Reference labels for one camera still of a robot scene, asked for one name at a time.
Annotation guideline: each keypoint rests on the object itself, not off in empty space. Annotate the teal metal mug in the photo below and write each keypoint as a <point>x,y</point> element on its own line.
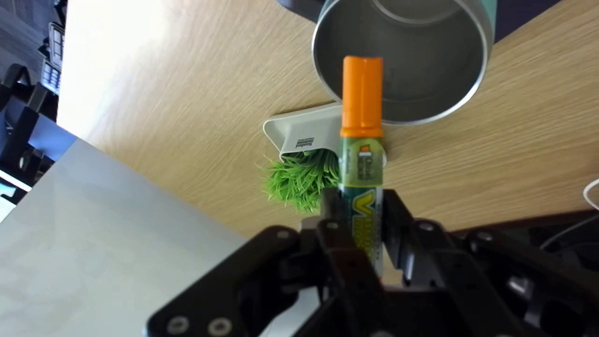
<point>412,57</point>

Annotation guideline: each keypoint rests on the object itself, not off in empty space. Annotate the grey keypad device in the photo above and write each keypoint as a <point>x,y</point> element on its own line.
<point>53,63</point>

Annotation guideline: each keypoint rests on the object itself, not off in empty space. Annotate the green plant in white pot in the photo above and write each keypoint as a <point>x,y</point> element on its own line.
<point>300,175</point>

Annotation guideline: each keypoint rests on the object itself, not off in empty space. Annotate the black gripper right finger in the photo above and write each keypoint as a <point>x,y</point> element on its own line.
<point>474,282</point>

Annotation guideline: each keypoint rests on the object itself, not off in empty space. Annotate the white partition board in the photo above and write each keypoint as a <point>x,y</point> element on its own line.
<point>94,250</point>

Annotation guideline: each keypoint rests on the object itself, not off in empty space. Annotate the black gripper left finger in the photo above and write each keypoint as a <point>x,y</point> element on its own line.
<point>268,282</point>

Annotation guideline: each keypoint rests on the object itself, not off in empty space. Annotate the orange carrot toy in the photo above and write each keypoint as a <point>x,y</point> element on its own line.
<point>362,151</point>

